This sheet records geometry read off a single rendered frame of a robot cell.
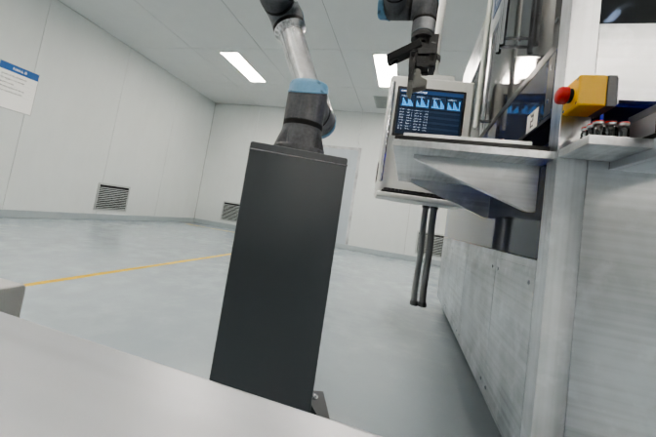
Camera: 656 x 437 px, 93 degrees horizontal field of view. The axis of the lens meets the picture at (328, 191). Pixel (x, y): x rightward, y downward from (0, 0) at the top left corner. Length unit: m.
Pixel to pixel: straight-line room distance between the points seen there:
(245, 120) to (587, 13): 7.18
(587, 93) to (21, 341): 0.94
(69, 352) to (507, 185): 0.96
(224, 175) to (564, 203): 7.26
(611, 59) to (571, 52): 0.09
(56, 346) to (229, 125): 7.80
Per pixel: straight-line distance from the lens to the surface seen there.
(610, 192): 0.98
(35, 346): 0.22
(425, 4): 1.18
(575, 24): 1.09
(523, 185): 1.02
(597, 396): 1.02
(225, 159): 7.79
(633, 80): 1.08
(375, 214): 6.46
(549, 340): 0.95
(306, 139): 0.85
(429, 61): 1.08
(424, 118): 1.98
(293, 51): 1.16
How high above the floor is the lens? 0.64
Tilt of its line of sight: 4 degrees up
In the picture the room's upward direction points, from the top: 9 degrees clockwise
